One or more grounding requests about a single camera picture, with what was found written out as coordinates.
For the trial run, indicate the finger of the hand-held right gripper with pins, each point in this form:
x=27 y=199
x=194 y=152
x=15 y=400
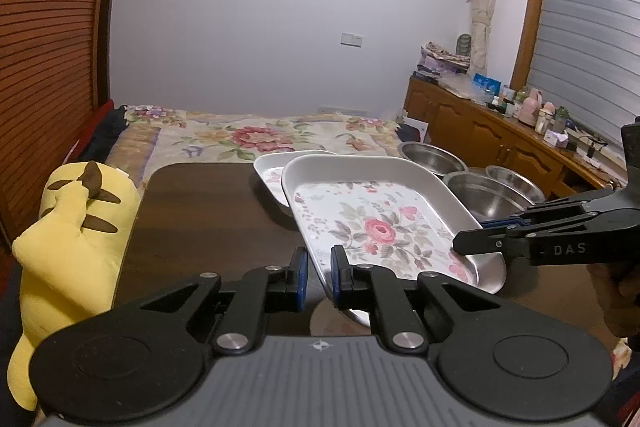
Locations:
x=480 y=242
x=500 y=222

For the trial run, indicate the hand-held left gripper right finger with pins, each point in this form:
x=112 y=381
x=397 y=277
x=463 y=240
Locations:
x=337 y=279

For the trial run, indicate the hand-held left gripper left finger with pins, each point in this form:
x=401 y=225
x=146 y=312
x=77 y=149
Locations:
x=300 y=279

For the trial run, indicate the stainless steel bowl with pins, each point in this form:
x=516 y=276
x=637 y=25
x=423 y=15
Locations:
x=480 y=197
x=430 y=157
x=520 y=184

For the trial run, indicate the large floral metal tray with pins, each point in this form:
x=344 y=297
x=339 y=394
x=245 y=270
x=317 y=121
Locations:
x=380 y=227

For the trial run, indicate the small floral metal tray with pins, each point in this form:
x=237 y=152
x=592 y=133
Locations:
x=272 y=179

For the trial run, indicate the person's right hand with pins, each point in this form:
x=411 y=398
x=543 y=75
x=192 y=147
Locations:
x=617 y=297

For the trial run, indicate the white tissue box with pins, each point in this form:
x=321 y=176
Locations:
x=556 y=139

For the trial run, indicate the wooden cabinet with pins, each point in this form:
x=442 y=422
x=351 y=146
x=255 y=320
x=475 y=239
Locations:
x=465 y=122

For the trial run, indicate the pink bottle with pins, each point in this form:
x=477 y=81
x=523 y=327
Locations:
x=530 y=107

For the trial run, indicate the white cardboard box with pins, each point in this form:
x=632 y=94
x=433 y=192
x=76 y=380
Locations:
x=415 y=129

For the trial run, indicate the blue packet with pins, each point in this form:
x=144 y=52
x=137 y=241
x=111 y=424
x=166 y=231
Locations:
x=486 y=83

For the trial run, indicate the clear plastic bags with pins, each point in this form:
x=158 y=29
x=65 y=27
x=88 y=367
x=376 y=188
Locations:
x=460 y=87

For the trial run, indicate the floral bed blanket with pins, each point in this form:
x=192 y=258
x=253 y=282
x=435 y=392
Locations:
x=240 y=137

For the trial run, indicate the stack of patterned boxes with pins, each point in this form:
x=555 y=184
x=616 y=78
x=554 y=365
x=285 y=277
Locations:
x=442 y=57

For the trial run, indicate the small grey fan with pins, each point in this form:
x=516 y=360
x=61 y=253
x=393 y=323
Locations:
x=464 y=46

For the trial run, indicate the window with grey blind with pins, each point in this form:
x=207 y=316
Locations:
x=585 y=32

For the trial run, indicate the yellow plush toy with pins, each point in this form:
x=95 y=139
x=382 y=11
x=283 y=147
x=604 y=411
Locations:
x=65 y=257

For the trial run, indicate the dark folded quilt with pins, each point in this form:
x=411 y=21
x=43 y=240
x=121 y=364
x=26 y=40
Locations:
x=102 y=132

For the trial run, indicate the white wall socket strip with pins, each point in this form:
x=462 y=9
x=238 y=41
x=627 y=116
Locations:
x=342 y=110

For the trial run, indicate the white wall switch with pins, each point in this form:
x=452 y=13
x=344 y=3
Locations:
x=352 y=39

